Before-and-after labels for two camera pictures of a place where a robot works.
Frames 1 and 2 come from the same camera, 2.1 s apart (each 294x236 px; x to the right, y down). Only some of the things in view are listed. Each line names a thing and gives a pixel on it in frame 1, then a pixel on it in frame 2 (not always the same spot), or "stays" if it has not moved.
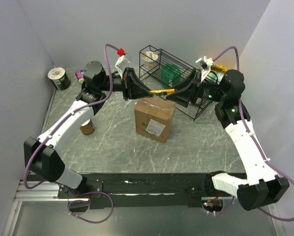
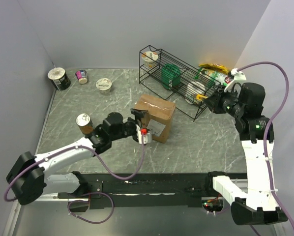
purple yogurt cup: [79, 74] stays
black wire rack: [193, 88] stays
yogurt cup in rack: [149, 58] stays
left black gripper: [133, 91] -> [138, 114]
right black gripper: [182, 93] -> [221, 94]
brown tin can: [87, 127] stays
